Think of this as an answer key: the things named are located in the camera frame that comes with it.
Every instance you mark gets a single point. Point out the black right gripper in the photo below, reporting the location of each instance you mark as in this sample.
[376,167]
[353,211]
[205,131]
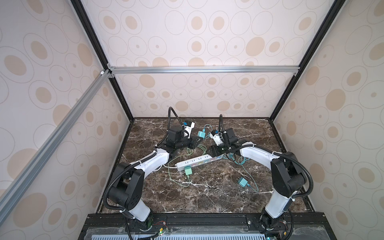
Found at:
[214,149]

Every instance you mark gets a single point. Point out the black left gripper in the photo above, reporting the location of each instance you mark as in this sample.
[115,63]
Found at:
[192,140]

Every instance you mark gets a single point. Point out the teal plug adapter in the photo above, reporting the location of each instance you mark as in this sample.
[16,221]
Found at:
[202,134]
[243,182]

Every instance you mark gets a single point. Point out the white power strip coloured sockets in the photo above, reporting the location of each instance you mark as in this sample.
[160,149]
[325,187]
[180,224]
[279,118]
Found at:
[197,161]

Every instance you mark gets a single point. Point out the light green plug adapter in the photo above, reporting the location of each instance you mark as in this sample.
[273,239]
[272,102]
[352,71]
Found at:
[188,170]

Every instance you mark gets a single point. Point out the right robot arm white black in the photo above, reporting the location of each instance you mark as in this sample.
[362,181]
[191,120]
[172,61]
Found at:
[290,178]

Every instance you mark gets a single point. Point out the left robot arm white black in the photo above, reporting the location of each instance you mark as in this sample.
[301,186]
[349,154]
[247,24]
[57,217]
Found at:
[124,192]

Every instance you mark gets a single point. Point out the aluminium crossbar back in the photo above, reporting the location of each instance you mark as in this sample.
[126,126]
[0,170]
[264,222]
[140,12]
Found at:
[204,70]

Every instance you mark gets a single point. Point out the aluminium crossbar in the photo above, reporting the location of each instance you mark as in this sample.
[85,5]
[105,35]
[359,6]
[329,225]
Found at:
[204,70]
[23,181]

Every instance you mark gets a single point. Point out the aluminium crossbar left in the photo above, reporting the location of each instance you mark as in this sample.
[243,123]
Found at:
[23,181]

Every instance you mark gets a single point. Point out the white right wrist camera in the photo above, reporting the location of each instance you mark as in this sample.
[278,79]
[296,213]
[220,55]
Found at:
[216,136]

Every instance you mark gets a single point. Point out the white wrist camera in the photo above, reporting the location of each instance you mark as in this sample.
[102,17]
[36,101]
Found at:
[216,136]
[187,128]

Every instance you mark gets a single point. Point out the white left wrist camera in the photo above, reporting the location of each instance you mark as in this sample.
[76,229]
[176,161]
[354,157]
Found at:
[187,128]

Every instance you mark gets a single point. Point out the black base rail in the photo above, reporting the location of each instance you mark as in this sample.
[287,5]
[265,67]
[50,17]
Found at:
[294,226]

